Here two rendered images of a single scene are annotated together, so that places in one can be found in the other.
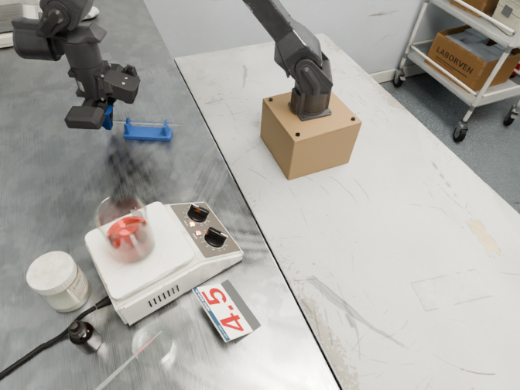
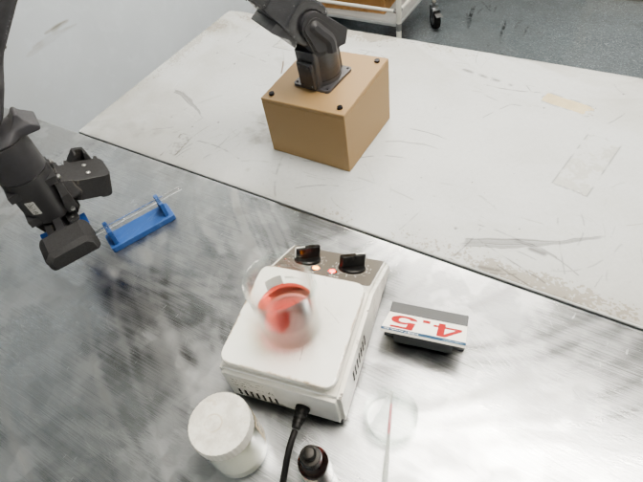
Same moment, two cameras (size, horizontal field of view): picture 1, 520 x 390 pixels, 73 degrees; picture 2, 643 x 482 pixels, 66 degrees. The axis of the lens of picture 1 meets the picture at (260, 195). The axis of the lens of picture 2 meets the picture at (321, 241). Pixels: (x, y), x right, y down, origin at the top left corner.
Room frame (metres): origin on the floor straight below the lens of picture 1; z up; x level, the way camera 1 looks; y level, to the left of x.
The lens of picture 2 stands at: (0.00, 0.24, 1.42)
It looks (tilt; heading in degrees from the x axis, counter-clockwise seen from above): 50 degrees down; 335
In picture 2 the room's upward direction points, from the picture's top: 11 degrees counter-clockwise
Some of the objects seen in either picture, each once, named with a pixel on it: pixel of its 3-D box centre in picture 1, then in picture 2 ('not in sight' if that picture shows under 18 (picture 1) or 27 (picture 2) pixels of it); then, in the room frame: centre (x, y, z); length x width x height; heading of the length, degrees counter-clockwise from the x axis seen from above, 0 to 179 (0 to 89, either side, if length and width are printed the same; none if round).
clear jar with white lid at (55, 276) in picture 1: (61, 282); (230, 436); (0.21, 0.27, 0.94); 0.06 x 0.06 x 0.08
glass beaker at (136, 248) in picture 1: (128, 233); (288, 306); (0.25, 0.17, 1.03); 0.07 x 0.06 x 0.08; 35
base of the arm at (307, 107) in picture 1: (310, 95); (318, 59); (0.57, -0.08, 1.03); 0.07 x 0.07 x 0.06; 22
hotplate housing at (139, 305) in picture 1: (162, 253); (309, 322); (0.27, 0.14, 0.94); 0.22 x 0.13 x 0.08; 129
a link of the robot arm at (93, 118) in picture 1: (93, 81); (41, 195); (0.58, 0.33, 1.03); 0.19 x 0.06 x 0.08; 2
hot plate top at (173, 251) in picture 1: (139, 246); (295, 322); (0.25, 0.16, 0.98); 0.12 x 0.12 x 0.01; 39
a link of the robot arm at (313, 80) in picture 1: (313, 66); (310, 22); (0.57, -0.08, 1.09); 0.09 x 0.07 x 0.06; 0
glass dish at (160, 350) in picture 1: (153, 345); (390, 416); (0.14, 0.13, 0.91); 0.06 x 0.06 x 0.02
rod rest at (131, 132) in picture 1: (147, 128); (137, 221); (0.58, 0.25, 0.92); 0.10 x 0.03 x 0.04; 92
